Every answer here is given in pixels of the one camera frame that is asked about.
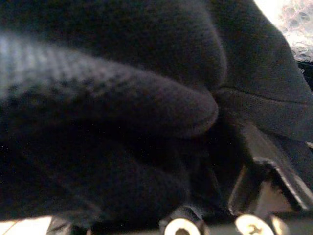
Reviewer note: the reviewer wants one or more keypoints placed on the white lace cloth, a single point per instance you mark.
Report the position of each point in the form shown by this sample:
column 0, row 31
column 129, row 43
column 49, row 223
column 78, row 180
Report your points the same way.
column 299, row 22

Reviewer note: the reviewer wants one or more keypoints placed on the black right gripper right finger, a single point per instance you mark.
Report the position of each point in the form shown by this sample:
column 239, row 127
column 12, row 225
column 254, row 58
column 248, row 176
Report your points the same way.
column 281, row 171

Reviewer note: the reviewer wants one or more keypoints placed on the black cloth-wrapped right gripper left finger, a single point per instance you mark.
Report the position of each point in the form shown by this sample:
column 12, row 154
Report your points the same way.
column 102, row 105

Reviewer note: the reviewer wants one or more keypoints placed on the black cloth garment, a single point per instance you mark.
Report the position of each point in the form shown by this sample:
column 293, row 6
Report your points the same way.
column 254, row 56

